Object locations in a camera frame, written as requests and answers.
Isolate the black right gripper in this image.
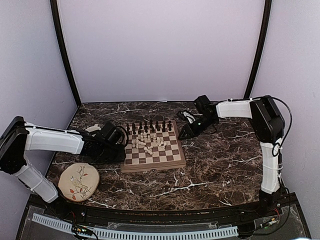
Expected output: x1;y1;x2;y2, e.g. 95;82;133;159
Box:
178;114;217;140

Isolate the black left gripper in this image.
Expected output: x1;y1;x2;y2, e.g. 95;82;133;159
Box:
99;144;126;163

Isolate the wooden chess board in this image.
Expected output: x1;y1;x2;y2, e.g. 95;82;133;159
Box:
120;120;186;173

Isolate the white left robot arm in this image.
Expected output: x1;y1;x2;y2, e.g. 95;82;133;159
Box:
0;116;129;218

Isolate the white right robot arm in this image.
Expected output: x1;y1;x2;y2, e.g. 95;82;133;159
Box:
177;95;288;217

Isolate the black chess rook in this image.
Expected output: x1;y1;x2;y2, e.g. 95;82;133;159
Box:
126;124;131;134
167;120;173;132

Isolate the floral ceramic mug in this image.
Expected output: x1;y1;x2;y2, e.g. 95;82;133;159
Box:
85;123;102;137

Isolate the bird painted ceramic plate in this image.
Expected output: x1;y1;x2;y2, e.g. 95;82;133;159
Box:
58;163;100;203

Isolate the black front rail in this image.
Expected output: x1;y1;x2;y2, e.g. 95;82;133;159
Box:
84;206;250;223

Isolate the grey slotted cable duct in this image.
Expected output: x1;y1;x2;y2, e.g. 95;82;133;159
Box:
31;213;239;240

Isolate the left black frame post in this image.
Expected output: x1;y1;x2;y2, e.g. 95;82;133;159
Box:
49;0;82;108

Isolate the black frame post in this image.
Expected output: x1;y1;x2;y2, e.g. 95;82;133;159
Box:
49;0;82;108
243;0;272;99

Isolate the right black frame post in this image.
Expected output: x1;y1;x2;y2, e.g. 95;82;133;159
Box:
243;0;272;99

